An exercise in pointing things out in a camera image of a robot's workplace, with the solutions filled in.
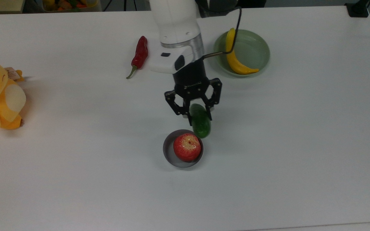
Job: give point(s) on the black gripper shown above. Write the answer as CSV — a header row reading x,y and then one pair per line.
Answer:
x,y
191,83

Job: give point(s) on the green cucumber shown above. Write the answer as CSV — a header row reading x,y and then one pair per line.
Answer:
x,y
201,123

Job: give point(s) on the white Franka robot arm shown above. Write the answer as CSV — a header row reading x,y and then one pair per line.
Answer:
x,y
175,19

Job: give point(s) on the small grey metal bowl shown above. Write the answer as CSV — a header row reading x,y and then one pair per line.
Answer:
x,y
168,153

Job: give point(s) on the red apple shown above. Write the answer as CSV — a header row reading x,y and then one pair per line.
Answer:
x,y
187,147

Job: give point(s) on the yellow banana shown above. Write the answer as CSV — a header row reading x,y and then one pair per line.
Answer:
x,y
234,62

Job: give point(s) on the red chili pepper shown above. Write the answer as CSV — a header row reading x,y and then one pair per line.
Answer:
x,y
141,53

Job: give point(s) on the pale green plate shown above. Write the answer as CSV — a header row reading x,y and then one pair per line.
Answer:
x,y
252,48

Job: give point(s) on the box of toy vegetables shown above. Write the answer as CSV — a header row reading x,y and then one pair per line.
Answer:
x,y
69,4

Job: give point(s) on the black table clamp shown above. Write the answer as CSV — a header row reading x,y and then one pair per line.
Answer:
x,y
357,9

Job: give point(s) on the plush toy paper tag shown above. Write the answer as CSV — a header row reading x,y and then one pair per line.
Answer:
x,y
12,73

